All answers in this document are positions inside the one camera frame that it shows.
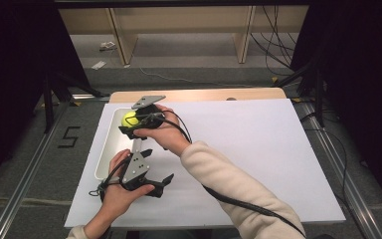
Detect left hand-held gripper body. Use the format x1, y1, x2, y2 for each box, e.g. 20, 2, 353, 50
120, 150, 165, 199

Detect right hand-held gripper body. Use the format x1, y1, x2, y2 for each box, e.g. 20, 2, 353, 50
131, 95, 167, 130

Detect yellow tennis ball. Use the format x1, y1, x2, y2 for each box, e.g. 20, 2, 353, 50
121, 111, 140, 128

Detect white plastic bin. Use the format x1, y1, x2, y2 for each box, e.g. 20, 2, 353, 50
94, 107, 145, 181

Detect person's right hand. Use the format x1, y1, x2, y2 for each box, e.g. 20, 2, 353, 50
132, 104, 192, 157

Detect person's left hand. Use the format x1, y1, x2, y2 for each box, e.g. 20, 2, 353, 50
99, 148, 156, 218

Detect person's legs in jeans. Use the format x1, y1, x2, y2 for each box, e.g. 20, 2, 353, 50
125, 228, 240, 239

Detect crumpled paper scrap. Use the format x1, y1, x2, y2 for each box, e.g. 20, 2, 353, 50
98, 41, 117, 52

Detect black metal stand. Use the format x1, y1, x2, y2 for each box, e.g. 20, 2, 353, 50
43, 71, 103, 133
272, 63, 326, 128

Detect wooden shelf unit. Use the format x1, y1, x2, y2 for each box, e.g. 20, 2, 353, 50
59, 5, 309, 66

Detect white table cover sheet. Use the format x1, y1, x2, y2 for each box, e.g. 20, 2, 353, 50
64, 98, 346, 229

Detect dark curtain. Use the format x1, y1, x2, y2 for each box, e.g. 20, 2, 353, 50
0, 0, 91, 195
291, 0, 382, 217

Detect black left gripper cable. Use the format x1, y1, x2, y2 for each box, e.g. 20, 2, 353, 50
89, 157, 131, 239

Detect white floor cable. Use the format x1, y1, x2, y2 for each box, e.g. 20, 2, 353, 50
138, 68, 257, 89

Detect short aluminium rail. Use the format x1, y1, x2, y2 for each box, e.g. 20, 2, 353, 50
71, 94, 111, 102

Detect aluminium floor rail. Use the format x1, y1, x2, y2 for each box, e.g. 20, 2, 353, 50
0, 103, 71, 239
299, 101, 382, 239

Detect bundle of black cables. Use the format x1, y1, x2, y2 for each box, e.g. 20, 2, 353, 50
250, 5, 299, 78

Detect black floor cable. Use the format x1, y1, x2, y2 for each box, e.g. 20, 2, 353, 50
299, 113, 367, 233

